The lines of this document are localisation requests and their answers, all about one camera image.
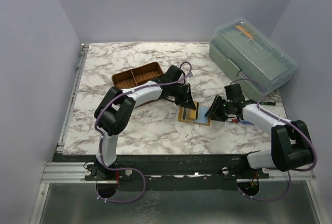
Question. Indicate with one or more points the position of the red blue screwdriver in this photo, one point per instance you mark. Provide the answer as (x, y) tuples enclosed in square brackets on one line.
[(239, 121)]

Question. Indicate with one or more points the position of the clear lid plastic toolbox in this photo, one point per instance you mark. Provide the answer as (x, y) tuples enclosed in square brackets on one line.
[(258, 65)]

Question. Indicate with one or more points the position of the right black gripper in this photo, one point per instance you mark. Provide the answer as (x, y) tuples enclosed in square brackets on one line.
[(214, 110)]

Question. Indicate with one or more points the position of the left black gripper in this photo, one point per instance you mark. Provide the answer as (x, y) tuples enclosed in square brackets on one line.
[(187, 97)]

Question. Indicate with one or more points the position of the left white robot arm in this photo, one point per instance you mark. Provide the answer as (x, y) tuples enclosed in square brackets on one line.
[(114, 112)]

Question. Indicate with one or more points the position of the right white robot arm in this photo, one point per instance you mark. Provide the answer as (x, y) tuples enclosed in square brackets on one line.
[(291, 146)]

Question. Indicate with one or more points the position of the small black green screwdriver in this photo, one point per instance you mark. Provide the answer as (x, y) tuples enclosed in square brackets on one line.
[(268, 103)]

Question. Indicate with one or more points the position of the yellow leather card holder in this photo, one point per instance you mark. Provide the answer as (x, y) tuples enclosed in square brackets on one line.
[(202, 119)]

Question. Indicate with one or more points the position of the brown woven basket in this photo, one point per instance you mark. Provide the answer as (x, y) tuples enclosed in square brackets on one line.
[(136, 77)]

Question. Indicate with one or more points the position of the aluminium rail frame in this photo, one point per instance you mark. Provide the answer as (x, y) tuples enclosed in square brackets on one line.
[(62, 169)]

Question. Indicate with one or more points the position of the orange tool inside toolbox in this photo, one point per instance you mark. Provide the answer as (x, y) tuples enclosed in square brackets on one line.
[(244, 32)]

